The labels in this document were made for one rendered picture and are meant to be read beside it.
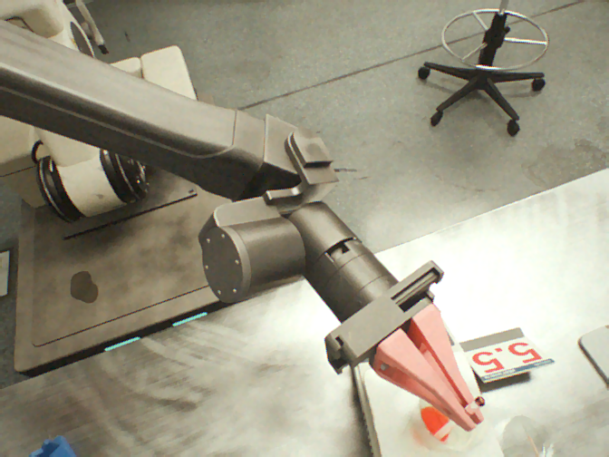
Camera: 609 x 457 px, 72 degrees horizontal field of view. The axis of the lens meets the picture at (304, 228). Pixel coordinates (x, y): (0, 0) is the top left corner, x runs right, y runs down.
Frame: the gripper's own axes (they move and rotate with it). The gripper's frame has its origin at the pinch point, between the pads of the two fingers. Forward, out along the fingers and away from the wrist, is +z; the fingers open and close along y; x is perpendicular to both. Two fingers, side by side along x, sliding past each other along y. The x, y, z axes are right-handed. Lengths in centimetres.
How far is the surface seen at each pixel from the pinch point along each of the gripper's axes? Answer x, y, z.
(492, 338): 25.7, 17.4, -4.4
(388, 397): 17.4, -0.2, -5.9
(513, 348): 24.6, 18.0, -1.9
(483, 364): 23.8, 13.1, -2.7
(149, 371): 26.2, -23.0, -28.7
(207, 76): 99, 43, -187
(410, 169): 100, 80, -76
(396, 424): 17.5, -1.3, -3.3
